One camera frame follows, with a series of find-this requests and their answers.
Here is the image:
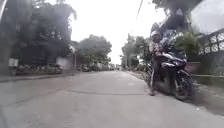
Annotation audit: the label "parked vehicle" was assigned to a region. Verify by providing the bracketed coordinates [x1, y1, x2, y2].
[77, 64, 92, 73]

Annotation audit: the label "row of green trees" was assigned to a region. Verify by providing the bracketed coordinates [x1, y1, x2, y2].
[120, 33, 152, 70]

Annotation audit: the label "grey pavement strip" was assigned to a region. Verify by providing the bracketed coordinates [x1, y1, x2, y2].
[0, 70, 81, 84]

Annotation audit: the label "tree with dark crown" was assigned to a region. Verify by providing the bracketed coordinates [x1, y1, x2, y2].
[151, 0, 203, 33]

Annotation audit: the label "palm-like green plant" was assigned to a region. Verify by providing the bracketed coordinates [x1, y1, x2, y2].
[174, 31, 203, 63]

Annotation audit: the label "row of low plants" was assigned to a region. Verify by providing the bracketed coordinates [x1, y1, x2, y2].
[9, 63, 65, 77]

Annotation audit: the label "dark patterned fence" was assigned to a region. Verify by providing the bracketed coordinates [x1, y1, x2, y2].
[191, 27, 224, 79]

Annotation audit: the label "pale low wall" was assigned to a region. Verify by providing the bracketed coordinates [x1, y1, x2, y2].
[54, 54, 77, 71]

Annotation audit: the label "broad green tree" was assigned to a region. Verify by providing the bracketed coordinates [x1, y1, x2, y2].
[75, 34, 113, 67]

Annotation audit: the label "dark motorcycle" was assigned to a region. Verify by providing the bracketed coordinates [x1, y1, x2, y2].
[145, 46, 196, 103]

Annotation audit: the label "person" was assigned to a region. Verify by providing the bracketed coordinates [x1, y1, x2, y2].
[147, 29, 168, 97]

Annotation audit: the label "dark trees by wall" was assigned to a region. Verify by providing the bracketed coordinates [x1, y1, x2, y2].
[0, 0, 78, 68]

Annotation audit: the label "grey concrete road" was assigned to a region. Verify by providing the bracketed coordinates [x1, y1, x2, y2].
[0, 69, 224, 128]

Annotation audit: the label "small white sign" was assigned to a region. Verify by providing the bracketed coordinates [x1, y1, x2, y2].
[8, 57, 20, 68]

